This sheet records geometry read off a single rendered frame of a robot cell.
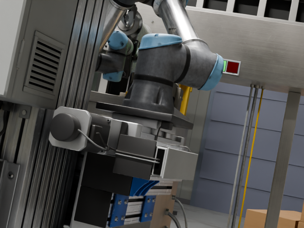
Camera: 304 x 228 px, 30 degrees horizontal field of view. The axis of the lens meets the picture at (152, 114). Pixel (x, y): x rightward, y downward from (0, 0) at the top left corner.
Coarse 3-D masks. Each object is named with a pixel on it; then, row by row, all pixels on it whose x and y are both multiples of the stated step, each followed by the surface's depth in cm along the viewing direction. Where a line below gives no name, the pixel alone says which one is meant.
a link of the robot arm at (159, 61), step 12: (144, 36) 161; (156, 36) 158; (168, 36) 158; (144, 48) 159; (156, 48) 158; (168, 48) 158; (180, 48) 161; (144, 60) 159; (156, 60) 157; (168, 60) 158; (180, 60) 160; (144, 72) 158; (156, 72) 157; (168, 72) 159; (180, 72) 161
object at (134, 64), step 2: (138, 36) 254; (136, 38) 252; (138, 38) 254; (140, 38) 258; (138, 40) 255; (140, 40) 258; (136, 42) 252; (140, 42) 259; (138, 44) 256; (132, 62) 251; (134, 62) 255; (136, 62) 258; (132, 64) 251; (134, 64) 255; (132, 66) 252; (134, 66) 256; (132, 68) 253; (134, 68) 257; (130, 70) 251; (132, 70) 253; (134, 70) 258; (130, 72) 251; (132, 72) 254; (130, 74) 251
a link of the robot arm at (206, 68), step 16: (160, 0) 190; (176, 0) 189; (160, 16) 195; (176, 16) 182; (176, 32) 177; (192, 32) 176; (192, 48) 165; (208, 48) 170; (192, 64) 162; (208, 64) 165; (192, 80) 164; (208, 80) 166
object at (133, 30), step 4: (136, 16) 252; (136, 20) 251; (136, 24) 251; (116, 28) 253; (132, 28) 251; (136, 28) 251; (124, 32) 252; (128, 32) 252; (132, 32) 251; (136, 36) 258
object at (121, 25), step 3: (126, 15) 251; (126, 18) 251; (120, 21) 252; (126, 21) 251; (120, 24) 251; (123, 24) 252; (132, 24) 251; (120, 27) 251; (123, 27) 251; (126, 27) 251; (129, 27) 251; (132, 27) 252; (123, 30) 251; (126, 30) 251
